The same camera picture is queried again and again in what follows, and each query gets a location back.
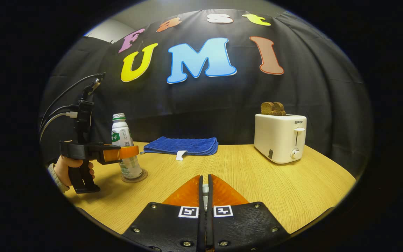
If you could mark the round brown coaster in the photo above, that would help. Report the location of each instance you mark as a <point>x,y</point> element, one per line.
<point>145,175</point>

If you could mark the clear plastic water bottle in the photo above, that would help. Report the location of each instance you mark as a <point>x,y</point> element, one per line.
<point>121,134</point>

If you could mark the white toaster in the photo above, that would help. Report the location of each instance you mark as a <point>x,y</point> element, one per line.
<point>278,138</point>

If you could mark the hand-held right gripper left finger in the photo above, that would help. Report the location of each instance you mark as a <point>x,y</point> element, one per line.
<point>173,224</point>

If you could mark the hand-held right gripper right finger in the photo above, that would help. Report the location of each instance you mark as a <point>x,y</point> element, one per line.
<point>243,224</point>

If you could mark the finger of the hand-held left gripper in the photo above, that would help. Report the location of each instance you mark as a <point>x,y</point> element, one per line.
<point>121,153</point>

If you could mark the black backdrop cloth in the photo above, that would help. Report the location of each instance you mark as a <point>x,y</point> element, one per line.
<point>310,87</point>

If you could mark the folded blue towel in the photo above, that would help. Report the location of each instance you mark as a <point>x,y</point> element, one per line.
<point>184,145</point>

